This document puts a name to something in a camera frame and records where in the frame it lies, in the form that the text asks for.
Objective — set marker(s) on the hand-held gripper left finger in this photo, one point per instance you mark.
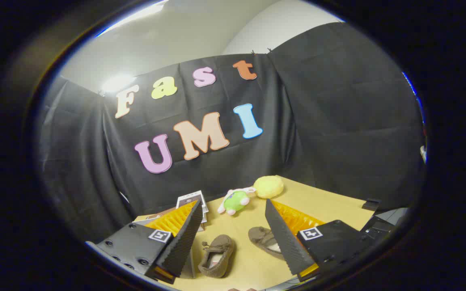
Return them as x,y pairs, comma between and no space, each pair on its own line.
184,242

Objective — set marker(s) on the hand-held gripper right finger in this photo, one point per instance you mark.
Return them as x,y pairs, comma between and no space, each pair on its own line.
283,238

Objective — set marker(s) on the brown felt shoe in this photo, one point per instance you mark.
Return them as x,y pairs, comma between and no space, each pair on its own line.
217,254
262,237

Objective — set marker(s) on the brown cardboard box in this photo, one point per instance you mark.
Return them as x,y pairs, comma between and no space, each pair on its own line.
163,214

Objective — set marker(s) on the thin white book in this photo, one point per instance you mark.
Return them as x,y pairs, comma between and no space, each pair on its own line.
204,219

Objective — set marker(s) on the thick white book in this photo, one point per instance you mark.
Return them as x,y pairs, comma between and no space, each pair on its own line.
204,211

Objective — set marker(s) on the white portrait cover book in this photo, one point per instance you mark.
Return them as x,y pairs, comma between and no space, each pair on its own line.
190,199

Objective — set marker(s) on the yellow plush toy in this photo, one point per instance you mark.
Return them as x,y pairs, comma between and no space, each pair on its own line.
268,186

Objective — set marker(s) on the green and pink plush toy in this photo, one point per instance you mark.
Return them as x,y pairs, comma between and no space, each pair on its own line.
235,201

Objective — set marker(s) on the small black clamp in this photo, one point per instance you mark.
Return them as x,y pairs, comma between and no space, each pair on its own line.
371,204

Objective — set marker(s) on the dark grey equipment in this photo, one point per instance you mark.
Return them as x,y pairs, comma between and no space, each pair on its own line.
384,226

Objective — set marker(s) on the black backdrop cloth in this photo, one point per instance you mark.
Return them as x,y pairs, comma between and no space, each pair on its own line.
338,121

